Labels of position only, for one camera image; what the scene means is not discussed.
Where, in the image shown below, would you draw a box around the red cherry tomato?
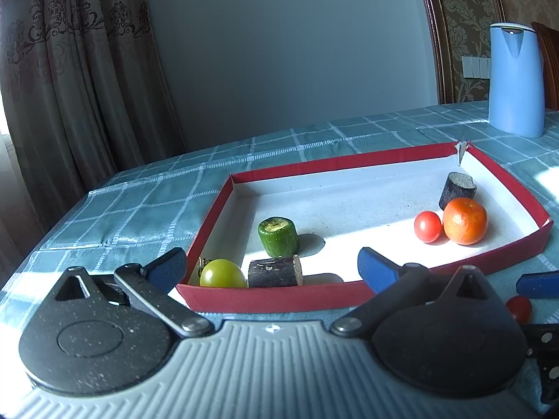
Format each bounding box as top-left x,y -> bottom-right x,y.
414,211 -> 442,244
505,295 -> 532,325

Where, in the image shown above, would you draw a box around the small yellow-green tomato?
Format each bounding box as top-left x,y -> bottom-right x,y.
199,259 -> 247,288

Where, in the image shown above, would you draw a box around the orange mandarin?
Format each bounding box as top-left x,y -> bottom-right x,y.
442,198 -> 488,246

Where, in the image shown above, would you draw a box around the eggplant chunk sideways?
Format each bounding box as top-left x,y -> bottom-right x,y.
247,255 -> 303,288

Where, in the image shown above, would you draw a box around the dark eggplant chunk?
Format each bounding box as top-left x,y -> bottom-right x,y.
439,171 -> 477,210

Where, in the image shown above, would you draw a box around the green cucumber chunk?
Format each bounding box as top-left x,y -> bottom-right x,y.
258,216 -> 299,258

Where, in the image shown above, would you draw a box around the teal plaid tablecloth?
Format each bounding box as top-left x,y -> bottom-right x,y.
1,101 -> 558,411

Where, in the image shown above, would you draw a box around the red cardboard tray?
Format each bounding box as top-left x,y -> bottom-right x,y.
177,142 -> 553,313

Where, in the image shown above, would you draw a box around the blue electric kettle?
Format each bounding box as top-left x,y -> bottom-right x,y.
489,23 -> 545,138

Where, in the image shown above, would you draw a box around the brown patterned curtain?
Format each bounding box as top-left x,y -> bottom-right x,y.
0,0 -> 187,232

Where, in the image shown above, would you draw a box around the brown wooden chair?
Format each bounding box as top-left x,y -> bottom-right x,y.
531,22 -> 559,111

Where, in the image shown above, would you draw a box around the white wall switch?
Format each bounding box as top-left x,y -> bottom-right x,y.
462,56 -> 491,80

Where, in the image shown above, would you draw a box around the dark wooden door frame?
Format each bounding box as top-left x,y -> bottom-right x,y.
423,0 -> 455,104

